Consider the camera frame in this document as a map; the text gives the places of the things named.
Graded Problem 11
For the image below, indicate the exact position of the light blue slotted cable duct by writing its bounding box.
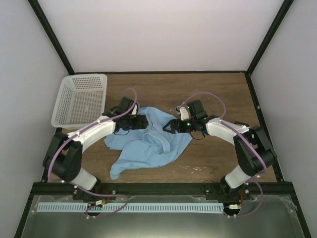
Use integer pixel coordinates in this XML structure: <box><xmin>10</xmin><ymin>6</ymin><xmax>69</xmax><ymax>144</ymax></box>
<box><xmin>35</xmin><ymin>202</ymin><xmax>224</xmax><ymax>214</ymax></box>

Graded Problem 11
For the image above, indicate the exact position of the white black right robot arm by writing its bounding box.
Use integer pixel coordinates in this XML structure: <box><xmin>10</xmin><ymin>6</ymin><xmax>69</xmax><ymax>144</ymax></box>
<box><xmin>162</xmin><ymin>100</ymin><xmax>277</xmax><ymax>200</ymax></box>

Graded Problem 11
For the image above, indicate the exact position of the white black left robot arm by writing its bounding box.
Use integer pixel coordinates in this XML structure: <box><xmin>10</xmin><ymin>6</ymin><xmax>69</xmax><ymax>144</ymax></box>
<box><xmin>43</xmin><ymin>97</ymin><xmax>148</xmax><ymax>200</ymax></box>

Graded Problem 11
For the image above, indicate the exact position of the light blue button shirt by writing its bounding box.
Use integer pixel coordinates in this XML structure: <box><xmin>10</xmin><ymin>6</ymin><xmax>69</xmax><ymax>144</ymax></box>
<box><xmin>104</xmin><ymin>107</ymin><xmax>192</xmax><ymax>180</ymax></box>

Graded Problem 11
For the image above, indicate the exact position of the black right rear frame post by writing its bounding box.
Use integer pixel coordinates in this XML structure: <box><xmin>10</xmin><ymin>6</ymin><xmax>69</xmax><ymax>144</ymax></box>
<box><xmin>247</xmin><ymin>0</ymin><xmax>295</xmax><ymax>75</ymax></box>

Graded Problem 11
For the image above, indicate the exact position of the black left rear frame post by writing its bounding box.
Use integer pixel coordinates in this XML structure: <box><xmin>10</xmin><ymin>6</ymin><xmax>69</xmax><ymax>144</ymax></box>
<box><xmin>28</xmin><ymin>0</ymin><xmax>75</xmax><ymax>75</ymax></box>

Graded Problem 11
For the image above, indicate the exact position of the black frame post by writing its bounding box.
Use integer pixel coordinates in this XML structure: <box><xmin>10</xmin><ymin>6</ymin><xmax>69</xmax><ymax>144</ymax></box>
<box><xmin>28</xmin><ymin>0</ymin><xmax>75</xmax><ymax>75</ymax></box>
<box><xmin>247</xmin><ymin>0</ymin><xmax>295</xmax><ymax>75</ymax></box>

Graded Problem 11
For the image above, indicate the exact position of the grey metal front panel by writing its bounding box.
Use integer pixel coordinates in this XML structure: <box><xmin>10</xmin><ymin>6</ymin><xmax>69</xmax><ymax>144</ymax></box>
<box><xmin>22</xmin><ymin>195</ymin><xmax>305</xmax><ymax>238</ymax></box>

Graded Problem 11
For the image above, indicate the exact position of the white perforated plastic basket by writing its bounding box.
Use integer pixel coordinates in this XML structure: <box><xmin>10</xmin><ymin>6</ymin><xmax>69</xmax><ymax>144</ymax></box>
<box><xmin>51</xmin><ymin>73</ymin><xmax>107</xmax><ymax>129</ymax></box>

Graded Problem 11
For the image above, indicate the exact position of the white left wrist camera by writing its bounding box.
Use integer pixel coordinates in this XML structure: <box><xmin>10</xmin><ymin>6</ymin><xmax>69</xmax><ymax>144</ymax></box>
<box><xmin>130</xmin><ymin>102</ymin><xmax>139</xmax><ymax>115</ymax></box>

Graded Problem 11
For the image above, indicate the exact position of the black front mounting rail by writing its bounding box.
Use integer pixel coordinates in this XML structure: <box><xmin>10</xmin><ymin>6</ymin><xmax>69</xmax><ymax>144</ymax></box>
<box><xmin>30</xmin><ymin>181</ymin><xmax>295</xmax><ymax>201</ymax></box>

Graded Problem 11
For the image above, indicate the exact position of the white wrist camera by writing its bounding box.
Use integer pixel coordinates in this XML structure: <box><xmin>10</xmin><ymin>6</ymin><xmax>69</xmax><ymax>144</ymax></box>
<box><xmin>175</xmin><ymin>106</ymin><xmax>189</xmax><ymax>121</ymax></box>
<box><xmin>130</xmin><ymin>102</ymin><xmax>139</xmax><ymax>115</ymax></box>

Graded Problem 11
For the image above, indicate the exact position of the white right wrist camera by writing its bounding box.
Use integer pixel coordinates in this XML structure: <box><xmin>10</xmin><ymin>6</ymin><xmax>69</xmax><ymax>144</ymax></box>
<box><xmin>175</xmin><ymin>106</ymin><xmax>189</xmax><ymax>121</ymax></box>

